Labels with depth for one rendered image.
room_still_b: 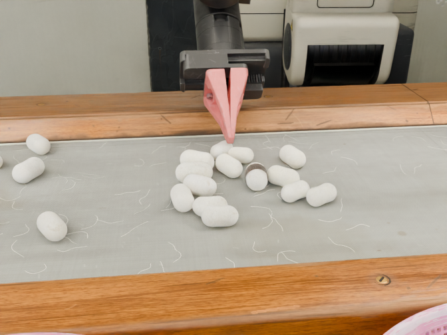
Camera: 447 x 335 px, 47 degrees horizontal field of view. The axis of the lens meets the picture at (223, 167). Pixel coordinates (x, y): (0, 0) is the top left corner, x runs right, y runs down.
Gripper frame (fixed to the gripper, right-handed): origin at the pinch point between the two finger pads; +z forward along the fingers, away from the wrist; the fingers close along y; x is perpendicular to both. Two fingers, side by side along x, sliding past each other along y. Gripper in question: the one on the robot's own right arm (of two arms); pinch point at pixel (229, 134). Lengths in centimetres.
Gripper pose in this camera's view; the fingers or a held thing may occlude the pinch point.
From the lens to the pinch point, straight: 56.9
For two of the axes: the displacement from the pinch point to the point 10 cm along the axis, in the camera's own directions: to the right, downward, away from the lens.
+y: 9.9, -0.5, 1.1
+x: -0.8, 4.2, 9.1
